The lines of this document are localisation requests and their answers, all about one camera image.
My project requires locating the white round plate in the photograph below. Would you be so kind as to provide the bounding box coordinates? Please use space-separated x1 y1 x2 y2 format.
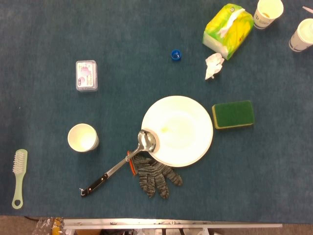
141 95 214 168

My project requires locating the steel ladle with black handle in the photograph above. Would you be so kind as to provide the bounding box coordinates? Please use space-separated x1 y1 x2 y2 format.
78 129 157 198

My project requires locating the green yellow sponge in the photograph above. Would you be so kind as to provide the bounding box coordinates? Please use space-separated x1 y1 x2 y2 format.
211 100 255 130

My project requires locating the grey striped knit glove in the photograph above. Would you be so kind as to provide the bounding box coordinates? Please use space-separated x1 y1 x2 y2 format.
126 150 183 199

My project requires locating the plain white paper cup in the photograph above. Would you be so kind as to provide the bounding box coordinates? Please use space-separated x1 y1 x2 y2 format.
67 123 100 153

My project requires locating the crumpled white tissue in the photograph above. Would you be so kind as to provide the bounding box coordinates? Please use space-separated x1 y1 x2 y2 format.
204 52 225 80

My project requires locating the clear plastic box with label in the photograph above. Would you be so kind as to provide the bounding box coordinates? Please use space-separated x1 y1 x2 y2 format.
75 60 99 93

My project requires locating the green yellow tissue pack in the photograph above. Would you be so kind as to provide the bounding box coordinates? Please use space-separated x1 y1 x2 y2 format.
202 3 255 61

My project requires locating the pale green scrubbing brush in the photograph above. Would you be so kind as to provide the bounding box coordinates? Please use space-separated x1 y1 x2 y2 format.
11 148 28 210

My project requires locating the printed paper cup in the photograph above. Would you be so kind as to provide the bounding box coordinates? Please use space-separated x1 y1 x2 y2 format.
253 0 285 30
289 18 313 53

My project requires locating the crinkled clear plastic bag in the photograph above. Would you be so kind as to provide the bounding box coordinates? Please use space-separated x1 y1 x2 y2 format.
31 216 65 235

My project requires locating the aluminium frame rail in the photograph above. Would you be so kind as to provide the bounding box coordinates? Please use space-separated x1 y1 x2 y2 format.
63 218 283 235

